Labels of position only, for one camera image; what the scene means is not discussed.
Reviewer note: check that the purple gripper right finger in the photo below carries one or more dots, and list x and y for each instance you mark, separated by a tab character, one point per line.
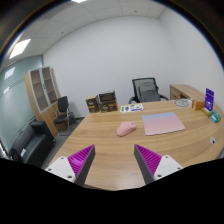
153	166

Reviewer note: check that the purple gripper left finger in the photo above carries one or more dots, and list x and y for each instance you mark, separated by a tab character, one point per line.
74	168

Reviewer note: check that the pink blue mouse pad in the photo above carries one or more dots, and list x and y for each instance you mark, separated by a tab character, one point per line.
163	123

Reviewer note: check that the pink computer mouse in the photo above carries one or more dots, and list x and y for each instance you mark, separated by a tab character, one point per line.
126	128

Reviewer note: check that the black leather sofa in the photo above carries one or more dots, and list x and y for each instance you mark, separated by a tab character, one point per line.
33	145

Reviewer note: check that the black visitor chair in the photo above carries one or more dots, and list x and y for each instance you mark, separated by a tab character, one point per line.
63	113

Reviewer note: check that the green white paper sheet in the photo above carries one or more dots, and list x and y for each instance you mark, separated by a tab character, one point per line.
131	108

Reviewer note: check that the white round desk grommet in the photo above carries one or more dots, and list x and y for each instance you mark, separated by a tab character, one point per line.
212	140

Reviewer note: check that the left brown cardboard box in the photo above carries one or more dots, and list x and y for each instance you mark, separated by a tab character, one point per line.
93	104

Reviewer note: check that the brown cardboard box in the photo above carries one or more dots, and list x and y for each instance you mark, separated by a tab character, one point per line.
107	101
93	104

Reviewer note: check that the right brown cardboard box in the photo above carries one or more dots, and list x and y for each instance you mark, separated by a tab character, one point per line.
107	101

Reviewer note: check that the small wooden box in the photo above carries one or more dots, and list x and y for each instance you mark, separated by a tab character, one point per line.
198	105

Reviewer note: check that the grey mesh office chair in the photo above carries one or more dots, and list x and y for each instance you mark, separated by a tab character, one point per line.
146	90

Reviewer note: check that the wooden side cabinet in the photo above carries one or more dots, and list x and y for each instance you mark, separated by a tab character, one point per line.
178	91

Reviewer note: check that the wooden glass-door cabinet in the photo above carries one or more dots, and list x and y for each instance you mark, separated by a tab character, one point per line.
42	94

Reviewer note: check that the purple sign stand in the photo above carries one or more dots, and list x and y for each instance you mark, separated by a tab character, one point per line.
209	99

